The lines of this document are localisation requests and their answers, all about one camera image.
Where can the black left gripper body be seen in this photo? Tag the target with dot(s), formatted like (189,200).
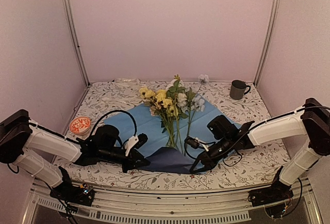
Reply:
(106,154)

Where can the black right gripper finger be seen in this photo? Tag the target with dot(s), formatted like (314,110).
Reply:
(208,166)
(202,158)

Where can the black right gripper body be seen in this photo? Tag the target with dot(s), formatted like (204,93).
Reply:
(227,148)

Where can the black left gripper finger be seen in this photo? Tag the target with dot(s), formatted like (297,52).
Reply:
(139,159)
(129,166)

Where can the pink bud leafy stem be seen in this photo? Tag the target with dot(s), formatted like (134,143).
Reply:
(167,123)

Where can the white blue fake flower stem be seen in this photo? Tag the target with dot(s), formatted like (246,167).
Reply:
(195,103)

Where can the yellow fake flower stem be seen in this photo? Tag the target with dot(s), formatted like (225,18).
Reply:
(155,98)

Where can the pale blue fake flower stem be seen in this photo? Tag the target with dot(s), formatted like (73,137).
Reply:
(203,80)

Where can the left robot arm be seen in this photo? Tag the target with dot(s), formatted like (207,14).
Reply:
(21,137)

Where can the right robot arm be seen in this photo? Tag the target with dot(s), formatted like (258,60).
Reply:
(310,120)

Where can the red patterned small dish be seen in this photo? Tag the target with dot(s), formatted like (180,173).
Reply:
(80,125)

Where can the dark grey metal mug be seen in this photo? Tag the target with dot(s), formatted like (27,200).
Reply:
(238,89)

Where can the clear plastic wrap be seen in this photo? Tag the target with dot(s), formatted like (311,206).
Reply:
(128,81)

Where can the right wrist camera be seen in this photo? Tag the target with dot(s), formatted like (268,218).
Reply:
(196,143)

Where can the front aluminium rail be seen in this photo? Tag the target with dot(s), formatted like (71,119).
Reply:
(124,205)

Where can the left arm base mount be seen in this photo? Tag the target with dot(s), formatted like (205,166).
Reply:
(73,194)

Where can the right aluminium frame post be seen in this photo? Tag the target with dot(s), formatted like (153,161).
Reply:
(267,42)

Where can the aluminium frame post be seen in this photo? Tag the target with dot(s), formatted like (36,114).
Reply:
(267,42)
(72,30)

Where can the left aluminium frame post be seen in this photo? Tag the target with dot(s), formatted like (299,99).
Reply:
(72,30)

